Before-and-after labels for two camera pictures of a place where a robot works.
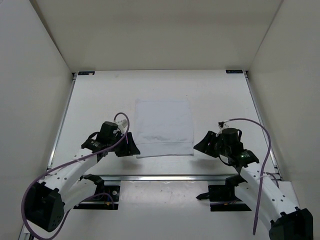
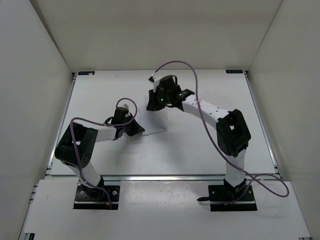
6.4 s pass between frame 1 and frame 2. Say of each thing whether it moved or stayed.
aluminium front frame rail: stayed
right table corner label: stayed
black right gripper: moved
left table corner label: stayed
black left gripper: moved
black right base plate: stayed
